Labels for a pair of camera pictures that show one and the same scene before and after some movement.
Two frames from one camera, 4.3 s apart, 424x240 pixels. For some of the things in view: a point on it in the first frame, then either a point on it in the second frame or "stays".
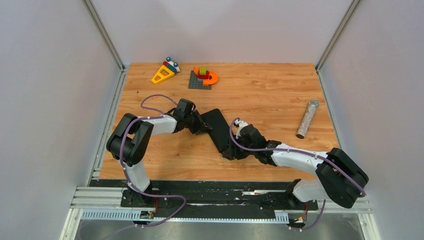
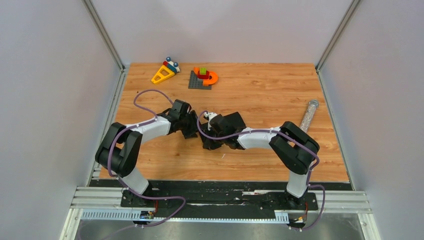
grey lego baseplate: [195, 83] stays
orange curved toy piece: [207, 82] stays
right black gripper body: [238, 152] -> [215, 144]
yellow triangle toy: [168, 69] stays
